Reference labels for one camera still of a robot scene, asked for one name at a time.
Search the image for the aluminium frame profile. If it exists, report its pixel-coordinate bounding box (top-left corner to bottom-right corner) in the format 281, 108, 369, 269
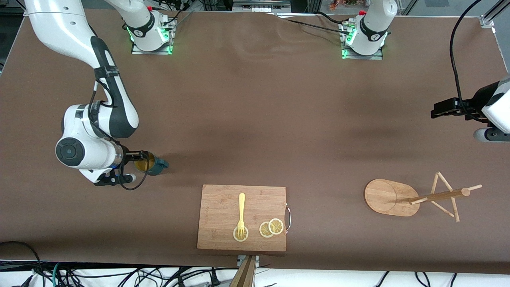
480, 0, 510, 28

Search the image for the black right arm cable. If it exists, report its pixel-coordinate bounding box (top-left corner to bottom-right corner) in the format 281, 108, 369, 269
90, 78, 149, 191

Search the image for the yellow plastic fork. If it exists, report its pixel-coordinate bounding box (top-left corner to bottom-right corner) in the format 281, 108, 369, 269
237, 193, 246, 238

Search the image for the wooden post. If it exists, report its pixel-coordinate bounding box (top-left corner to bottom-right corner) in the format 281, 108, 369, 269
229, 255, 256, 287

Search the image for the brown table cover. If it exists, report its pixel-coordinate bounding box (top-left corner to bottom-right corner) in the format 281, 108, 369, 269
0, 8, 510, 275

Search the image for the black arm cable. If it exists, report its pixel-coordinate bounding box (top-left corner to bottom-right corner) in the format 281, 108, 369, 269
449, 0, 485, 120
90, 78, 149, 191

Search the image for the wooden cutting board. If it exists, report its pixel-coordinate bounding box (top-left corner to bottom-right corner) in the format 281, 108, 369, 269
197, 184, 292, 252

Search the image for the long black base cable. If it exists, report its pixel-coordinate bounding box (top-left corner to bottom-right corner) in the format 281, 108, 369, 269
275, 12, 351, 36

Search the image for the black looped floor cable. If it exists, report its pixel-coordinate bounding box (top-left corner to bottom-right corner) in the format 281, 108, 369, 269
0, 241, 44, 287

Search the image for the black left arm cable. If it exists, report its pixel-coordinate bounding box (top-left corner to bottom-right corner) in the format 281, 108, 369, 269
449, 0, 485, 120

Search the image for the metal post bracket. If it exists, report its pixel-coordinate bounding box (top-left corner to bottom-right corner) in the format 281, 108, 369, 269
237, 255, 260, 268

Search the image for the wooden mug rack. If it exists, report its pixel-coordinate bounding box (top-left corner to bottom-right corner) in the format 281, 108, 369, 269
364, 171, 483, 223

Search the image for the teal cup yellow inside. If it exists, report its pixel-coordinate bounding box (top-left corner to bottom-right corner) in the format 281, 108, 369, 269
134, 151, 170, 176

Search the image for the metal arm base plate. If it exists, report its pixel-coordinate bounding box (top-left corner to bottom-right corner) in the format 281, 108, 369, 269
341, 22, 384, 61
131, 14, 175, 55

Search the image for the white power strip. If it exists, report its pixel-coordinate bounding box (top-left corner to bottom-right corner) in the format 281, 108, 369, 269
233, 0, 291, 12

